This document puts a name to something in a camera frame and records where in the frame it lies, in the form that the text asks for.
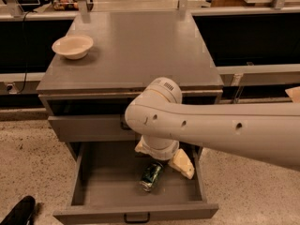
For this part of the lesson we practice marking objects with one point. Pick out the open grey lower drawer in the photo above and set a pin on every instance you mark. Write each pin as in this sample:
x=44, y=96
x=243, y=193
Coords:
x=107, y=189

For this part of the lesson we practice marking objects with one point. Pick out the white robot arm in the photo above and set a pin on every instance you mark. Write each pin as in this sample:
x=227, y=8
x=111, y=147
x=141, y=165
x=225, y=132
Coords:
x=265, y=132

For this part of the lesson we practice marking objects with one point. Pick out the grey drawer cabinet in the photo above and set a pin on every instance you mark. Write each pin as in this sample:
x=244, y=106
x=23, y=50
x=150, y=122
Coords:
x=130, y=50

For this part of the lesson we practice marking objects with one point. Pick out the metal railing frame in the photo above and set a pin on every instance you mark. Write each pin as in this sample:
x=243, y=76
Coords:
x=187, y=3

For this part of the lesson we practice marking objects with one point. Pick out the green soda can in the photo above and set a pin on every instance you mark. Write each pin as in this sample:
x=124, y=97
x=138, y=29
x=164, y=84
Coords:
x=150, y=176

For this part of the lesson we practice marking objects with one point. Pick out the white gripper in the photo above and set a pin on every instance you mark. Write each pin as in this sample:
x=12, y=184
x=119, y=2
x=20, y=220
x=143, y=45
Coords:
x=164, y=152

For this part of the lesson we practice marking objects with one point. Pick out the closed grey upper drawer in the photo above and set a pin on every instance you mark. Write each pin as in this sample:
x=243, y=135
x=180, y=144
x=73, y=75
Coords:
x=92, y=128

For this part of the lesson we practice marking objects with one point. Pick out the black shoe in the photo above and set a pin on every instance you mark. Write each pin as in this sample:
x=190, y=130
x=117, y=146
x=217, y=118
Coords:
x=21, y=213

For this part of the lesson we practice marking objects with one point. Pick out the white bowl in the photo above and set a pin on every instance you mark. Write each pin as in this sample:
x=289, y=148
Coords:
x=73, y=47

